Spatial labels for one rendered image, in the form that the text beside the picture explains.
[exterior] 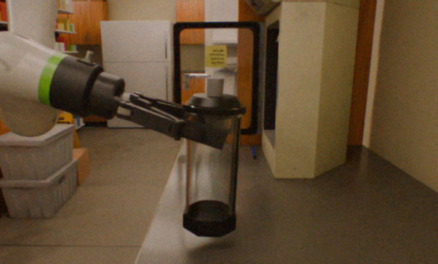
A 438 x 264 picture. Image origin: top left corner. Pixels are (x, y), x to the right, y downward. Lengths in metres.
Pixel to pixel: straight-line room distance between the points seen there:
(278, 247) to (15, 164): 2.57
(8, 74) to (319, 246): 0.60
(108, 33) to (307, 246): 5.63
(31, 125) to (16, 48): 0.17
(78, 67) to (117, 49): 5.44
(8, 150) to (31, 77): 2.42
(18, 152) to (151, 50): 3.45
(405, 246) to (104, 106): 0.59
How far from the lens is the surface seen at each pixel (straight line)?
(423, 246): 0.76
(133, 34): 5.96
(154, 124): 0.52
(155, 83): 5.91
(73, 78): 0.58
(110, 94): 0.57
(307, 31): 0.94
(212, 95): 0.57
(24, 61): 0.61
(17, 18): 0.87
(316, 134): 0.97
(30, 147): 2.91
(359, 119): 1.41
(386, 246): 0.72
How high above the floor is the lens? 1.28
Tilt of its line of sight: 14 degrees down
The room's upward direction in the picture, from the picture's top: straight up
